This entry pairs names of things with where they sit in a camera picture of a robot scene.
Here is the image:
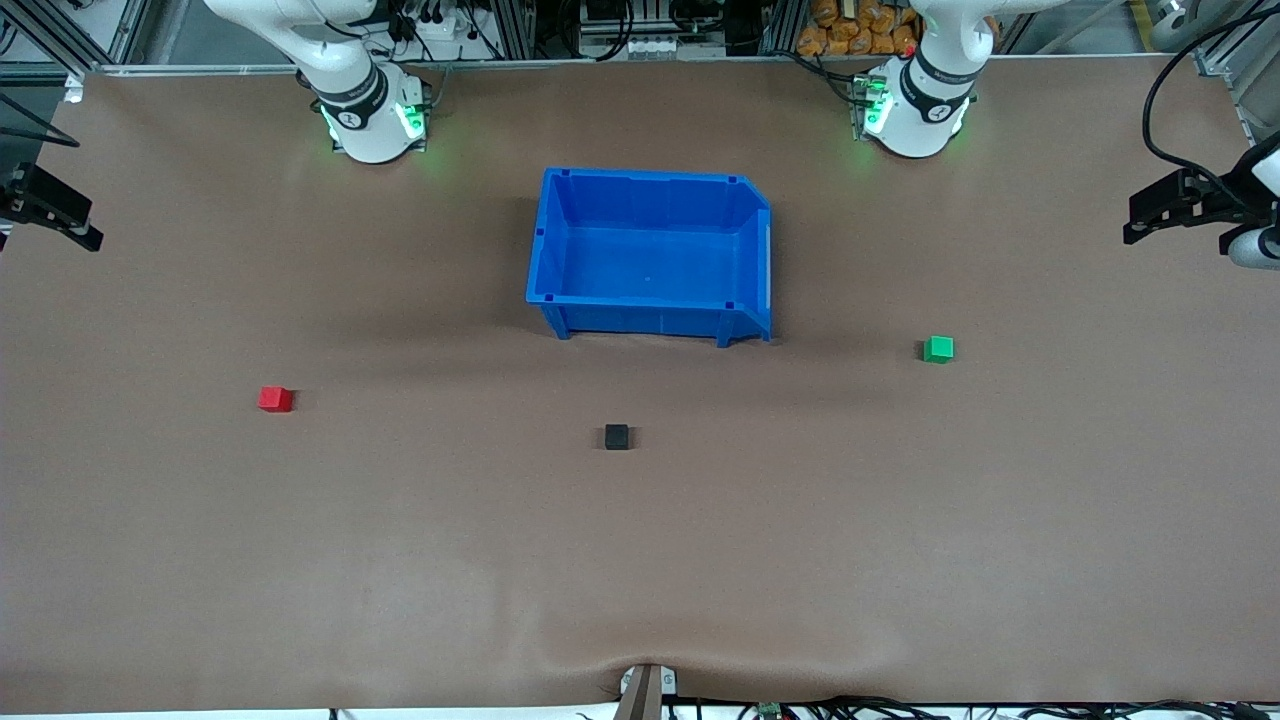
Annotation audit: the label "orange snack bags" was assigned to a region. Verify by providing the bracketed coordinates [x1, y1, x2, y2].
[797, 0, 921, 57]

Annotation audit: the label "white power strip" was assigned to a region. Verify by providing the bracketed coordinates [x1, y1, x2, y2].
[395, 0, 473, 63]

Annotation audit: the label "blue plastic storage bin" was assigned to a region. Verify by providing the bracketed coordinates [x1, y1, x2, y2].
[525, 167, 774, 348]

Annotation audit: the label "metal table clamp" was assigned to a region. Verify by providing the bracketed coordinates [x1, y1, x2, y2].
[618, 663, 679, 720]

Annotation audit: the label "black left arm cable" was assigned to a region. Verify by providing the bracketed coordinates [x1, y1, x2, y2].
[1143, 5, 1280, 206]

